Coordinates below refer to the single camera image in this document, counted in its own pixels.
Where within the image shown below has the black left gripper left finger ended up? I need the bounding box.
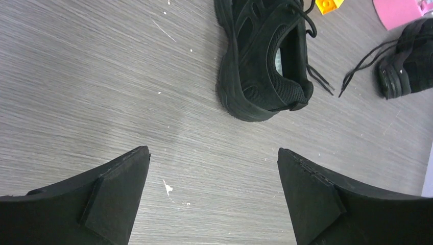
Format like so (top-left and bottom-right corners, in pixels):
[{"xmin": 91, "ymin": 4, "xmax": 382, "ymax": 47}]
[{"xmin": 1, "ymin": 146, "xmax": 151, "ymax": 244}]

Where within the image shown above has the yellow toy brick block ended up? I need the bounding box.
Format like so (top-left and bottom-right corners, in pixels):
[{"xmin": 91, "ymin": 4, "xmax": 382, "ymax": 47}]
[{"xmin": 315, "ymin": 0, "xmax": 344, "ymax": 15}]

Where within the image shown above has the black suede sneaker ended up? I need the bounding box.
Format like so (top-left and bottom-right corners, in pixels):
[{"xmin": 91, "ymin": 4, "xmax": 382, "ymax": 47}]
[
  {"xmin": 340, "ymin": 18, "xmax": 432, "ymax": 100},
  {"xmin": 214, "ymin": 0, "xmax": 333, "ymax": 122}
]

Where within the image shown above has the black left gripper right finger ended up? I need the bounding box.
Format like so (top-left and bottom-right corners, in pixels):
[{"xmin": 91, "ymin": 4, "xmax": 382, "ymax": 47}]
[{"xmin": 277, "ymin": 148, "xmax": 432, "ymax": 244}]

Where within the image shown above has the pink metronome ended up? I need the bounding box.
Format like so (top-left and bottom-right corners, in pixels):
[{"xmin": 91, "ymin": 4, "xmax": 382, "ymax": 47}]
[{"xmin": 372, "ymin": 0, "xmax": 432, "ymax": 31}]

